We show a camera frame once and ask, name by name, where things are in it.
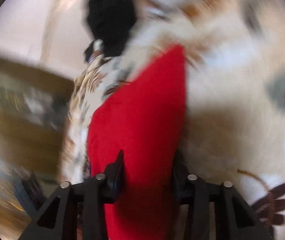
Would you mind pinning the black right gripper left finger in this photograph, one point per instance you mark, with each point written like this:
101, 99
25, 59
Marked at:
76, 211

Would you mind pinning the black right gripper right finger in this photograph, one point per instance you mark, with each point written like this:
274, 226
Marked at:
234, 218

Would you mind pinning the red and blue knit garment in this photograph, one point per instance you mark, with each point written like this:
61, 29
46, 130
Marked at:
144, 119

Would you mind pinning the black clothing pile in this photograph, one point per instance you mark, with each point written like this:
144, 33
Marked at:
111, 21

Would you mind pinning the wooden cabinet with glass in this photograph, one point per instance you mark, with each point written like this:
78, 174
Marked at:
33, 110

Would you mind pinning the purple and white small item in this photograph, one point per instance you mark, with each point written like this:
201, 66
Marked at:
91, 51

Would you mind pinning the cream leaf-print fleece blanket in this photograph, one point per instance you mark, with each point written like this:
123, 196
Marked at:
235, 124

